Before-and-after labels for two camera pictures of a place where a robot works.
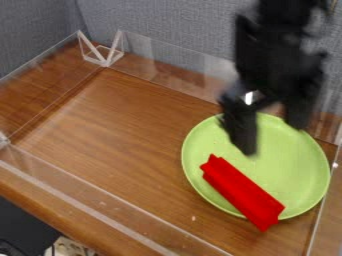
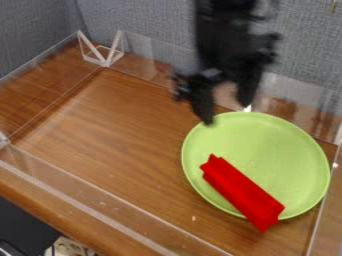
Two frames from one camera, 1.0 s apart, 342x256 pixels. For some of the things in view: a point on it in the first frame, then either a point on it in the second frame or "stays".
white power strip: x=64 y=247 stays
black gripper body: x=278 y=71 to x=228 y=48
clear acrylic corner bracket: x=100 y=54 stays
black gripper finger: x=299 y=108 to x=247 y=88
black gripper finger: x=239 y=112 to x=201 y=89
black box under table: x=25 y=236 stays
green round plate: x=287 y=167 stays
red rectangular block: x=252 y=202 stays
